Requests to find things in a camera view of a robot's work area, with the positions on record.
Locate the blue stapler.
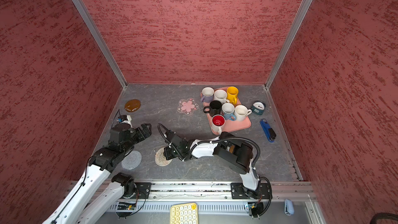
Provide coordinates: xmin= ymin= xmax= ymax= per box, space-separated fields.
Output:
xmin=260 ymin=119 xmax=277 ymax=143

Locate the grey round coaster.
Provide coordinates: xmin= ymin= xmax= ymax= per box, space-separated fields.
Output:
xmin=121 ymin=151 xmax=142 ymax=170

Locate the white mug back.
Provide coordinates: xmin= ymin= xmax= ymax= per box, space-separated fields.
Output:
xmin=213 ymin=89 xmax=230 ymax=104

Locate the white mug right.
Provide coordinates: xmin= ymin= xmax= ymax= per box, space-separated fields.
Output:
xmin=234 ymin=105 xmax=252 ymax=121

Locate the pink flower coaster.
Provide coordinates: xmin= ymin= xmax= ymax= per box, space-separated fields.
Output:
xmin=177 ymin=97 xmax=199 ymax=116

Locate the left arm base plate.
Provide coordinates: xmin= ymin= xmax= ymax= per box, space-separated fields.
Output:
xmin=122 ymin=182 xmax=152 ymax=199

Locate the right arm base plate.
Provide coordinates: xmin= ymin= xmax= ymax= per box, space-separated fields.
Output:
xmin=231 ymin=183 xmax=272 ymax=200

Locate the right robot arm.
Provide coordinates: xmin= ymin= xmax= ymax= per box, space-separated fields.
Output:
xmin=158 ymin=123 xmax=273 ymax=201

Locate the black mug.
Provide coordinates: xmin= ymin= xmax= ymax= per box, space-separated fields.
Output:
xmin=203 ymin=100 xmax=223 ymax=117

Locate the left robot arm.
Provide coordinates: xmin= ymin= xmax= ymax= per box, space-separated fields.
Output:
xmin=44 ymin=122 xmax=152 ymax=224

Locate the beige woven round coaster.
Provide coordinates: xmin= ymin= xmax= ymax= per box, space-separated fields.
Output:
xmin=155 ymin=147 xmax=172 ymax=167

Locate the yellow mug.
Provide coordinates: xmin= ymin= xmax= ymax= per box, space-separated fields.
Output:
xmin=227 ymin=87 xmax=239 ymax=106

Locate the yellow keypad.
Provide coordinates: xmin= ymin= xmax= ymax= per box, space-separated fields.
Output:
xmin=170 ymin=202 xmax=199 ymax=224

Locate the dark glossy brown coaster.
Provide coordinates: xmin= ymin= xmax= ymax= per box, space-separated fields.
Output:
xmin=124 ymin=99 xmax=141 ymax=113

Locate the black cable corner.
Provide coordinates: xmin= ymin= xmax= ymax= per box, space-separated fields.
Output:
xmin=370 ymin=213 xmax=398 ymax=224

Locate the red inside white mug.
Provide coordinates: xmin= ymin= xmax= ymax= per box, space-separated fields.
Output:
xmin=210 ymin=115 xmax=226 ymax=135

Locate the purple mug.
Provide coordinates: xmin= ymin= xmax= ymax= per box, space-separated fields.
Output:
xmin=201 ymin=87 xmax=215 ymax=103

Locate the blue mug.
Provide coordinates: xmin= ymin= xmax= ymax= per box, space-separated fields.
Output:
xmin=222 ymin=103 xmax=237 ymax=121

